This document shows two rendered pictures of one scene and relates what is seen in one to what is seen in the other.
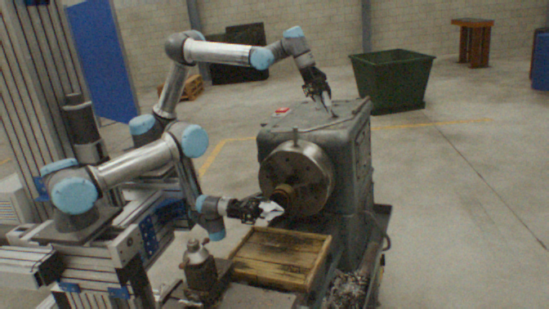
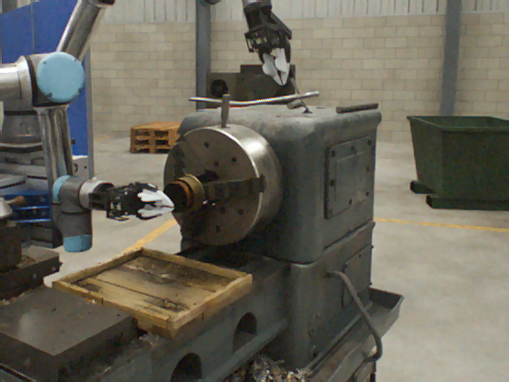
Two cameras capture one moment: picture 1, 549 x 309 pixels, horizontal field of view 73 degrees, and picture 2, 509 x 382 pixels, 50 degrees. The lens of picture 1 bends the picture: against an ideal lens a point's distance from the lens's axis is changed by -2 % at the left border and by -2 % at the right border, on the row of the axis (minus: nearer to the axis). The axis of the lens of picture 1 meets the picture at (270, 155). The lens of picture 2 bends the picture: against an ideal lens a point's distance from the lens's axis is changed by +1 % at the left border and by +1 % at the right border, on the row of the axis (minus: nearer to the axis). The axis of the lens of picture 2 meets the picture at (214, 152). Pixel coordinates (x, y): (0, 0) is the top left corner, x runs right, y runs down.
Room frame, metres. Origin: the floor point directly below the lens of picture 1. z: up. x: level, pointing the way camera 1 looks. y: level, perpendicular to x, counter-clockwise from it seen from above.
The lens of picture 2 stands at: (0.04, -0.29, 1.38)
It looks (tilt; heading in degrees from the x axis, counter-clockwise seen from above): 9 degrees down; 8
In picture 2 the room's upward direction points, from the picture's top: straight up
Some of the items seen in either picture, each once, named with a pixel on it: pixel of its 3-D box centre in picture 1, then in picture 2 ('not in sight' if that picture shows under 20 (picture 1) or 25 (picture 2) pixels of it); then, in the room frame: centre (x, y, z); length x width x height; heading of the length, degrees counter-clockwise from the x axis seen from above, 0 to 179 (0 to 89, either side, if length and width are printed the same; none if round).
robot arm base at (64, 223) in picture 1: (73, 208); not in sight; (1.19, 0.71, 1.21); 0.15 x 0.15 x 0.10
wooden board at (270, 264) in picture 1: (276, 254); (154, 285); (1.22, 0.03, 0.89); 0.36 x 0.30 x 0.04; 63
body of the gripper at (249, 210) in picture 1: (244, 209); (118, 199); (1.27, 0.12, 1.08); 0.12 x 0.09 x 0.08; 63
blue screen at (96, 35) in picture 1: (83, 69); (36, 85); (7.43, 3.32, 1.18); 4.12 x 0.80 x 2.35; 42
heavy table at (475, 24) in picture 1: (469, 41); not in sight; (8.99, -5.08, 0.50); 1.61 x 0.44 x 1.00; 170
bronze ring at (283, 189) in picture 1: (283, 195); (184, 194); (1.33, -0.03, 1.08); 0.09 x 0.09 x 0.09; 63
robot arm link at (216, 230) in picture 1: (213, 224); (75, 227); (1.36, 0.27, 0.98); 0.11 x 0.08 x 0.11; 36
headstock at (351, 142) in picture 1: (319, 150); (283, 168); (1.83, -0.26, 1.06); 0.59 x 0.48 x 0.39; 153
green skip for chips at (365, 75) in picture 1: (388, 81); (465, 161); (6.12, -2.11, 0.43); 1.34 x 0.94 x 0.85; 2
